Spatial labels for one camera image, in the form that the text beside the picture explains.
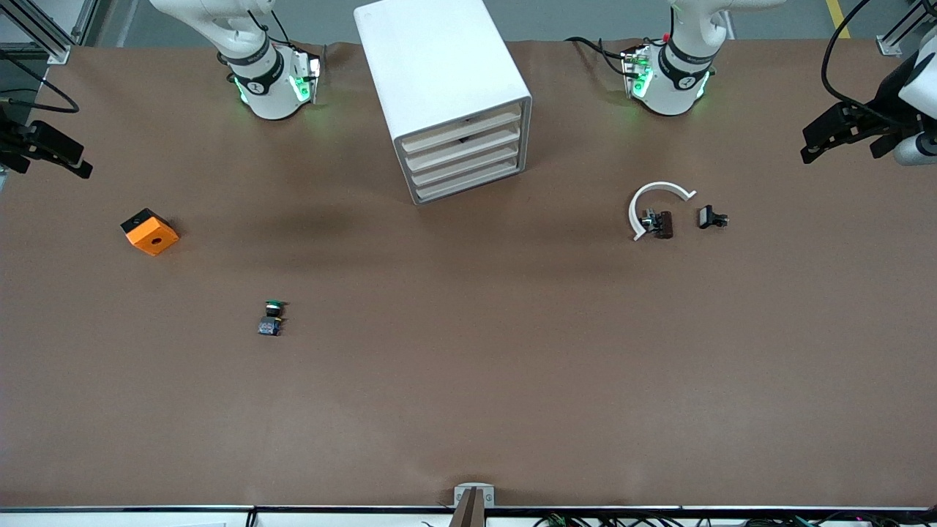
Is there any brown camera pole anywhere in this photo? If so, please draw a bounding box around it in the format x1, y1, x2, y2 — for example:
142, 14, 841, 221
450, 488, 486, 527

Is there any large table cover sheet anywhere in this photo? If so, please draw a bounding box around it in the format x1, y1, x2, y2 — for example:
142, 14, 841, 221
0, 38, 937, 509

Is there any white drawer cabinet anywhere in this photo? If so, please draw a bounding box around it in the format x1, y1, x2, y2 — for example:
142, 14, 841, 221
354, 0, 533, 206

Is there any dark brown switch component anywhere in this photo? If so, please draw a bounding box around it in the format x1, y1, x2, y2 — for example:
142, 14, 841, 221
641, 210, 674, 240

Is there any black arm base cable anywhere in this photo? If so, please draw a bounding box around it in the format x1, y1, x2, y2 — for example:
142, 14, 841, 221
565, 35, 638, 78

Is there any orange box with hole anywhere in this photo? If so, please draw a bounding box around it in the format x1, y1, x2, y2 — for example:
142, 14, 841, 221
120, 208, 181, 257

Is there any aluminium frame profile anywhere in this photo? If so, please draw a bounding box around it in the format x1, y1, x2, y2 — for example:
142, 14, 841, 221
876, 0, 937, 57
0, 0, 100, 65

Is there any grey metal bracket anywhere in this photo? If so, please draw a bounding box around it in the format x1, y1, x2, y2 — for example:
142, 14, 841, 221
454, 483, 496, 508

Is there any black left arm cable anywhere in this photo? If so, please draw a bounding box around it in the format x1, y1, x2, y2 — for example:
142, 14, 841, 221
820, 0, 923, 122

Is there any white curved plastic ring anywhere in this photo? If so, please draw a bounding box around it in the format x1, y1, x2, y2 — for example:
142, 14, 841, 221
628, 182, 698, 242

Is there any white table edge rail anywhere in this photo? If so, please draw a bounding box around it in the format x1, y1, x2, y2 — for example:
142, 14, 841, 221
0, 504, 937, 527

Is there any green push button blue block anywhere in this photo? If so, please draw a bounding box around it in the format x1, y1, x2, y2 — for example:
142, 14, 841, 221
258, 299, 288, 337

